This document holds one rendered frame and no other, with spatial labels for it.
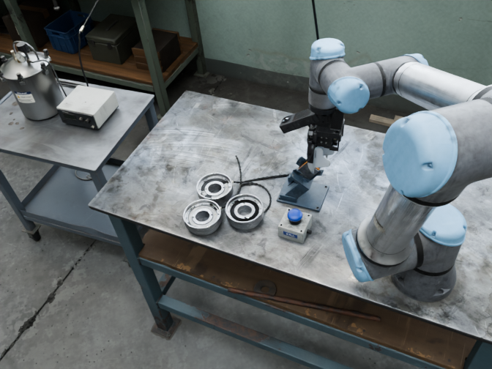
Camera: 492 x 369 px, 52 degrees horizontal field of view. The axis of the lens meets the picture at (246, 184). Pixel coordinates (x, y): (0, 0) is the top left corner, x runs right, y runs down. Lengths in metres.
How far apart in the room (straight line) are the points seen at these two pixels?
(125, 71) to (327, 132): 2.05
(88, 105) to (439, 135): 1.52
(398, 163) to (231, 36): 2.48
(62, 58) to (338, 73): 2.53
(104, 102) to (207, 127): 0.48
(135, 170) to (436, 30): 1.72
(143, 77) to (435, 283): 2.22
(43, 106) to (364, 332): 1.44
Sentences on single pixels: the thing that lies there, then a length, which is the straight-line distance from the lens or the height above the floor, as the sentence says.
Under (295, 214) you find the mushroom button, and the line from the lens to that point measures 1.31.
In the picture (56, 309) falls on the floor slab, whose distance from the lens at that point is 2.39.
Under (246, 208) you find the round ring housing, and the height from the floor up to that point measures 0.82.
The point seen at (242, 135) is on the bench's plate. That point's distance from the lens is 1.65.
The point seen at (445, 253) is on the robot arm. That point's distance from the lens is 1.16.
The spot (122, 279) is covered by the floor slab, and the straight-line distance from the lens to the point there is 2.36.
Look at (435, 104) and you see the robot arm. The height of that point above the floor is 1.30.
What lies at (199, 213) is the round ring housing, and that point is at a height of 0.82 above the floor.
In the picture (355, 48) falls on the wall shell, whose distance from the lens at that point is 2.89.
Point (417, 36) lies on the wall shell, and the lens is 2.78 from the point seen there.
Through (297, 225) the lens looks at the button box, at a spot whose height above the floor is 0.84.
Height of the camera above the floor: 1.88
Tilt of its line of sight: 47 degrees down
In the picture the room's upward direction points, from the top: 7 degrees counter-clockwise
